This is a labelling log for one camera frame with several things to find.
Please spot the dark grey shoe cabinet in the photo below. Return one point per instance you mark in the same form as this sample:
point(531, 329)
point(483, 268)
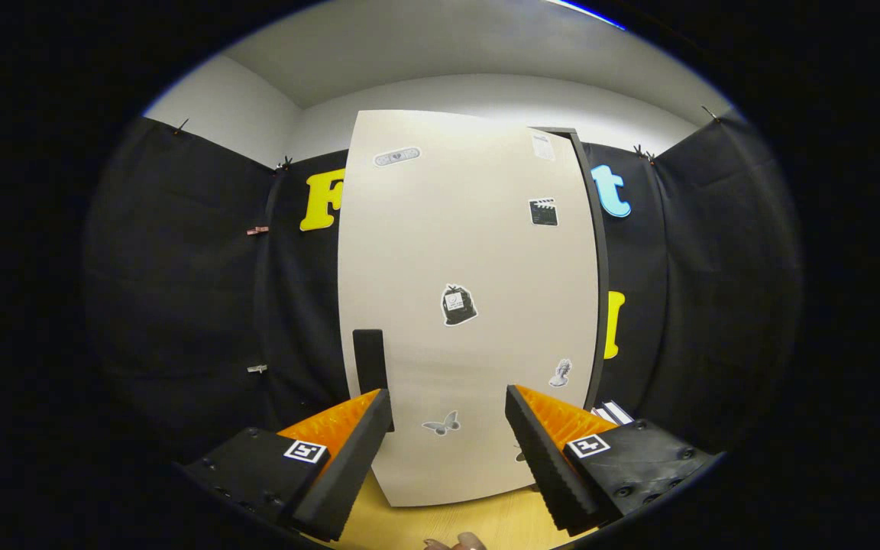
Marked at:
point(602, 252)

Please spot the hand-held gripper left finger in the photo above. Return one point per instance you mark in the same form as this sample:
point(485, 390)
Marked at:
point(348, 458)

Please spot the black backdrop cloth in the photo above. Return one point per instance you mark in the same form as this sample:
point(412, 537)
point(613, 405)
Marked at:
point(715, 267)

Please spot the white book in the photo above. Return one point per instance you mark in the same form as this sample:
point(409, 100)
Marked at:
point(603, 412)
point(619, 412)

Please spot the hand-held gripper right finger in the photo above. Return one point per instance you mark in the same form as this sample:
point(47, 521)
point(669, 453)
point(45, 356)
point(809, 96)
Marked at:
point(543, 451)

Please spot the long ceiling light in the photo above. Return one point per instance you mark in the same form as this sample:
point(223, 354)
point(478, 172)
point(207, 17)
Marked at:
point(589, 11)

